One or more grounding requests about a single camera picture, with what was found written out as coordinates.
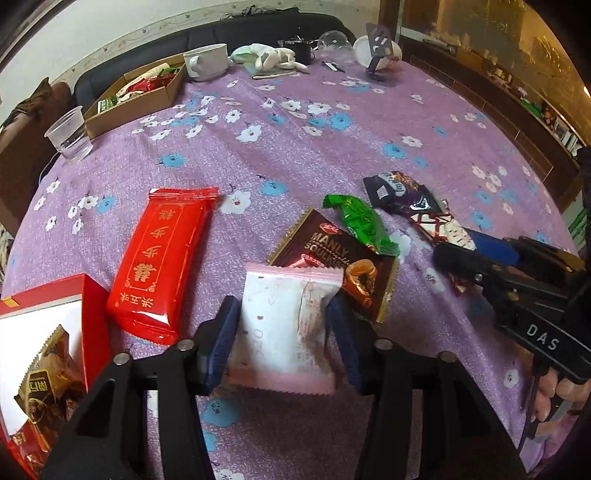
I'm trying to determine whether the purple floral tablecloth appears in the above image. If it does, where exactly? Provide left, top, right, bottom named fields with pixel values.
left=0, top=51, right=585, bottom=480

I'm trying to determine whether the camouflage cloth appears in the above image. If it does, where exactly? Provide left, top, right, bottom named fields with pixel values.
left=11, top=78, right=52, bottom=123

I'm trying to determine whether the small red snack packet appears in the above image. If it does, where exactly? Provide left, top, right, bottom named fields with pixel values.
left=124, top=78, right=160, bottom=96

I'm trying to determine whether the long red snack packet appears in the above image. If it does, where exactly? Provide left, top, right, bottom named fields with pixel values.
left=106, top=187, right=220, bottom=346

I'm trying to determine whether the cardboard box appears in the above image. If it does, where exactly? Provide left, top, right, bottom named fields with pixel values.
left=84, top=62, right=188, bottom=139

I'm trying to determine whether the red white snack packet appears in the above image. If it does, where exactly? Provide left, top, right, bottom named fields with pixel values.
left=411, top=211, right=476, bottom=296

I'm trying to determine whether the black cable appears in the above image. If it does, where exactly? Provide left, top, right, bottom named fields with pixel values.
left=516, top=362, right=543, bottom=455

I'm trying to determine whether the gold brown snack packet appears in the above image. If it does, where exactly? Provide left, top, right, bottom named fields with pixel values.
left=14, top=325, right=88, bottom=453

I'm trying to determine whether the white plush toy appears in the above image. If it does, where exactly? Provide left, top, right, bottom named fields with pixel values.
left=231, top=43, right=310, bottom=75

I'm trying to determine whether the black mug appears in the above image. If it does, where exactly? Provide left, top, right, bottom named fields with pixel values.
left=284, top=39, right=315, bottom=65

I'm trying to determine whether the person's right hand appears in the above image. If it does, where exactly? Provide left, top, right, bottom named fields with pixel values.
left=536, top=369, right=589, bottom=416

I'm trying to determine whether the red gift box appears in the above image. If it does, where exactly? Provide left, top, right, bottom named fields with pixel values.
left=0, top=273, right=112, bottom=480

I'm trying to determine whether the dark purple snack packet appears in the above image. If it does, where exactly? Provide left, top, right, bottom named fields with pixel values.
left=363, top=172, right=446, bottom=215

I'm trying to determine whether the black sofa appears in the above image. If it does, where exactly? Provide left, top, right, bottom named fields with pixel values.
left=74, top=13, right=356, bottom=109

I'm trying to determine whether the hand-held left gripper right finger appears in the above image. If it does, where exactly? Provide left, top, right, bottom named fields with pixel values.
left=325, top=292, right=527, bottom=480

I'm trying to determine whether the pink white snack packet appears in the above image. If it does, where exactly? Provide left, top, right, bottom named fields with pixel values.
left=227, top=262, right=345, bottom=395

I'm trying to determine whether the brown chair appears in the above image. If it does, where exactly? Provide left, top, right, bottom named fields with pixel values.
left=0, top=80, right=75, bottom=222

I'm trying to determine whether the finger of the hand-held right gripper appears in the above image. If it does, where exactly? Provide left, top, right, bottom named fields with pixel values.
left=433, top=242, right=502, bottom=291
left=462, top=226, right=536, bottom=267

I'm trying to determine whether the clear glass bowl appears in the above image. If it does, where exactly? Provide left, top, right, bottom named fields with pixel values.
left=318, top=31, right=354, bottom=61

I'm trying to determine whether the brown chocolate snack packet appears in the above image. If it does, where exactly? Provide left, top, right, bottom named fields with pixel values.
left=269, top=209, right=400, bottom=324

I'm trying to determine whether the black phone stand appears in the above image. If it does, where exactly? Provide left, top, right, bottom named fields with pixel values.
left=365, top=23, right=394, bottom=85

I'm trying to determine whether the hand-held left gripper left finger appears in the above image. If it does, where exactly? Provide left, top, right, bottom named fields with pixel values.
left=41, top=295, right=242, bottom=480

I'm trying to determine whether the clear plastic cup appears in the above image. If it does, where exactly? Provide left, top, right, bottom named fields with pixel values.
left=45, top=106, right=94, bottom=162

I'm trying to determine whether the white ceramic mug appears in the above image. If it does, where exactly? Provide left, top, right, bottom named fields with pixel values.
left=183, top=44, right=232, bottom=83

